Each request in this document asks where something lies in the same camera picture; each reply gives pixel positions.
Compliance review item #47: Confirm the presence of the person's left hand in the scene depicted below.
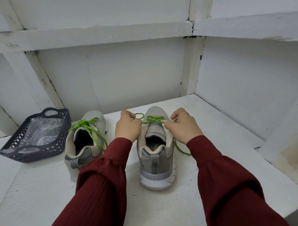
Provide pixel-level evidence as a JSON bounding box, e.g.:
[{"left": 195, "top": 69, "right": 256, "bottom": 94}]
[{"left": 115, "top": 109, "right": 143, "bottom": 143}]

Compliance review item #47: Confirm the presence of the person's right hand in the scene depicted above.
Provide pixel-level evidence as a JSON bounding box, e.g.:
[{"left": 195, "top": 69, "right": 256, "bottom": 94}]
[{"left": 163, "top": 107, "right": 205, "bottom": 145}]

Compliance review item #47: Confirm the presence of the green shoelace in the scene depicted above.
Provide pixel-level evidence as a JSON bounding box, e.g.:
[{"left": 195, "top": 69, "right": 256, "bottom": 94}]
[
  {"left": 132, "top": 112, "right": 192, "bottom": 157},
  {"left": 68, "top": 117, "right": 109, "bottom": 152}
]

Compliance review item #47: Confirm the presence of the grey mesh shoe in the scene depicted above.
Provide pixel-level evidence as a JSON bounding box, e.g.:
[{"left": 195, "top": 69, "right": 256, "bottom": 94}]
[
  {"left": 64, "top": 110, "right": 108, "bottom": 183},
  {"left": 136, "top": 106, "right": 177, "bottom": 191}
]

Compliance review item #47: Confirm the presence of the person's left forearm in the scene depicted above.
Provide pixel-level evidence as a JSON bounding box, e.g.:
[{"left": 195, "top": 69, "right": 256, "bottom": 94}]
[{"left": 52, "top": 137, "right": 134, "bottom": 226}]

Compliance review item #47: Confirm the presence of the person's right forearm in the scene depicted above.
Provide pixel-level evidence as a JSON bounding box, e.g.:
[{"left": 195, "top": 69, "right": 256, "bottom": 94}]
[{"left": 186, "top": 135, "right": 289, "bottom": 226}]

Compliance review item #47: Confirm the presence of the clear plastic bag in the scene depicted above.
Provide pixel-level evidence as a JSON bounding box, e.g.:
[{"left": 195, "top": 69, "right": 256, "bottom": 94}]
[{"left": 18, "top": 117, "right": 65, "bottom": 147}]

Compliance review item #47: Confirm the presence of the dark plastic lattice basket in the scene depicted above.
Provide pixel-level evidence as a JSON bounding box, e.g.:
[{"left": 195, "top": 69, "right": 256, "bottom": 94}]
[{"left": 0, "top": 107, "right": 72, "bottom": 164}]

